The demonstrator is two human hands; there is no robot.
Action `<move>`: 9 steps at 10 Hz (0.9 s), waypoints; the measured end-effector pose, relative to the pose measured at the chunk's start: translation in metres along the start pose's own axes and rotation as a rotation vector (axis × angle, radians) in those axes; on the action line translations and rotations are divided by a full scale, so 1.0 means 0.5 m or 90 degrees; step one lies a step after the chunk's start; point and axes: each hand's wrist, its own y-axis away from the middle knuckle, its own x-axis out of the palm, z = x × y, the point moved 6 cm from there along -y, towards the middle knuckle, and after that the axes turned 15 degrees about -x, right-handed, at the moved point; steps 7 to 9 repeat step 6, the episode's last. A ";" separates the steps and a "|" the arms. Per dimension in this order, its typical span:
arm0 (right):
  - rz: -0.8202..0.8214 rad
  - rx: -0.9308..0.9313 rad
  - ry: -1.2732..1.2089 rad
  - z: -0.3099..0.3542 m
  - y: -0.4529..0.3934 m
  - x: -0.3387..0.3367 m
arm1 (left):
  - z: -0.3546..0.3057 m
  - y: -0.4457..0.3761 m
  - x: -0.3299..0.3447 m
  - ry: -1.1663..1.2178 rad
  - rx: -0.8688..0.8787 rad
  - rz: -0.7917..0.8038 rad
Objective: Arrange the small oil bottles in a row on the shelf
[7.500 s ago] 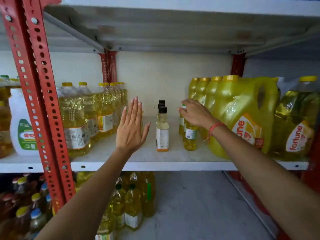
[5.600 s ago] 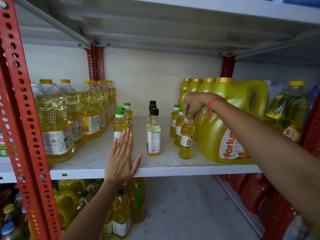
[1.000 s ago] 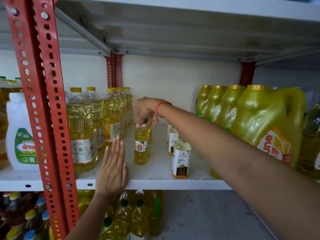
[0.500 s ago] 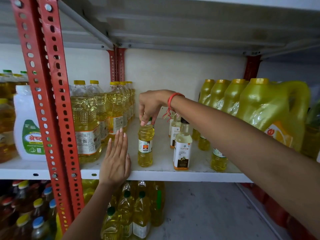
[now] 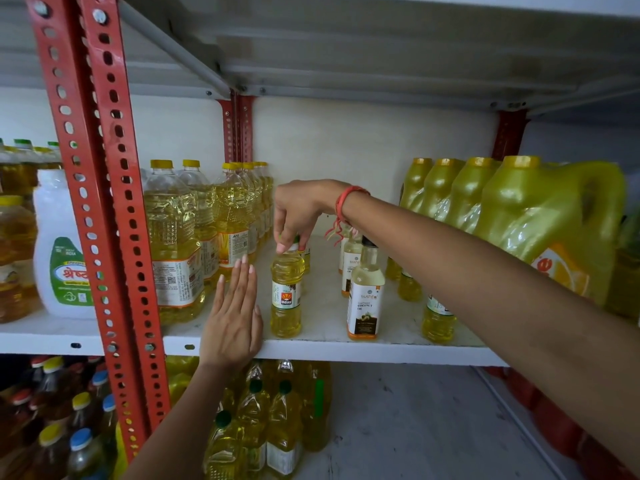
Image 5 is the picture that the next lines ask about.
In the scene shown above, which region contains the person's right hand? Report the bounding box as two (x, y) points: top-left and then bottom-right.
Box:
(274, 179), (352, 254)

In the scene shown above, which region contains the person's left hand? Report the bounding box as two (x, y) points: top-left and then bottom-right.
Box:
(200, 255), (264, 371)

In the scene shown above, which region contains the person's left forearm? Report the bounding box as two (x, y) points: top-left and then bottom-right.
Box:
(121, 364), (237, 480)

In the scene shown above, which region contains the person's right forearm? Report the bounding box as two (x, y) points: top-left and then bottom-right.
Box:
(342, 192), (640, 476)

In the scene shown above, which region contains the tall yellow-capped oil bottle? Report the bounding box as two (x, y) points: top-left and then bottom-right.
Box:
(254, 162), (275, 243)
(240, 162), (262, 266)
(143, 160), (207, 326)
(215, 163), (251, 281)
(177, 159), (221, 291)

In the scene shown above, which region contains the group of yellow oil bottles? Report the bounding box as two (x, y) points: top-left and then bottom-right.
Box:
(164, 356), (334, 480)

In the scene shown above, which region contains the large yellow oil jug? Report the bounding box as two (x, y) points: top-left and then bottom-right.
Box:
(421, 157), (502, 344)
(384, 158), (434, 282)
(397, 158), (466, 302)
(474, 155), (628, 307)

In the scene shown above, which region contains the red perforated steel upright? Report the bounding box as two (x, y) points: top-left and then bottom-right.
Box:
(236, 95), (256, 163)
(218, 97), (239, 164)
(24, 0), (152, 463)
(492, 109), (530, 162)
(79, 0), (172, 431)

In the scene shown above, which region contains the scuffed white shelf board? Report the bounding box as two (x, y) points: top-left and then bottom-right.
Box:
(292, 364), (568, 480)

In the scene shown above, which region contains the white jug with green label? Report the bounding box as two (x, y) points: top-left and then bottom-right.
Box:
(32, 169), (97, 320)

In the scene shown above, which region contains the group of mixed-cap oil bottles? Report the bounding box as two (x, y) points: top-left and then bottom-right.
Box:
(0, 355), (120, 480)

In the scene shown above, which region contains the amber oil bottle yellow cap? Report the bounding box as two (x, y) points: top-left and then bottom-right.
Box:
(0, 196), (41, 324)

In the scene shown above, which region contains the grey metal shelf underside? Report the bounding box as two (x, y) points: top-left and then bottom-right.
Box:
(119, 0), (640, 118)
(0, 0), (232, 101)

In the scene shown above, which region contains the green-capped oil bottle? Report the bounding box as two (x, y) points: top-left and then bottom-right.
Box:
(34, 141), (63, 171)
(0, 140), (24, 196)
(13, 139), (40, 196)

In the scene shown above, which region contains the dark yellow oil container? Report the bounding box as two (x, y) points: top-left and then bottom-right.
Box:
(604, 205), (640, 323)

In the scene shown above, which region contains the red thread wrist bracelet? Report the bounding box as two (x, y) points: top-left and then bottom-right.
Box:
(325, 186), (371, 246)

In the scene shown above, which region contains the red perforated steel rail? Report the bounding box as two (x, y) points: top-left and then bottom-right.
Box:
(482, 366), (638, 480)

